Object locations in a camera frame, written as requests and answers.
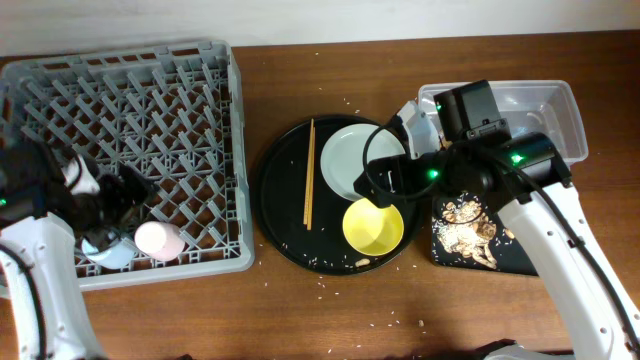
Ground light blue plastic cup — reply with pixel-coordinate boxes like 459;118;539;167
80;232;137;270

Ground yellow plastic bowl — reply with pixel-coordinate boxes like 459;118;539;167
342;198;405;257

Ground grey round plate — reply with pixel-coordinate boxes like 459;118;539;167
320;124;405;202

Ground pink plastic cup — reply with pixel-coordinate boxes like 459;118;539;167
134;221;186;261

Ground wooden chopstick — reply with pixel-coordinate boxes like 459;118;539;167
306;127;316;231
303;118;314;227

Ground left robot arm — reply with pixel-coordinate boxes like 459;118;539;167
1;141;159;359

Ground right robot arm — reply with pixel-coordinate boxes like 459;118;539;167
354;80;639;359

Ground grey plastic dishwasher rack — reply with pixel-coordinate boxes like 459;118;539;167
1;41;255;291

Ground black rectangular waste tray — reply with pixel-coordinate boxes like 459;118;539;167
431;193;537;276

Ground clear plastic waste bin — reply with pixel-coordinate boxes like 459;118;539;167
410;80;588;166

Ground peanut on round tray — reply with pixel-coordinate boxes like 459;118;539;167
355;258;370;267

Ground brown food scraps pile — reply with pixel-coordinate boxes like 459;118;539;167
432;198;515;270

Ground round black serving tray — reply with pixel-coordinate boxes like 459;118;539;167
251;114;424;276

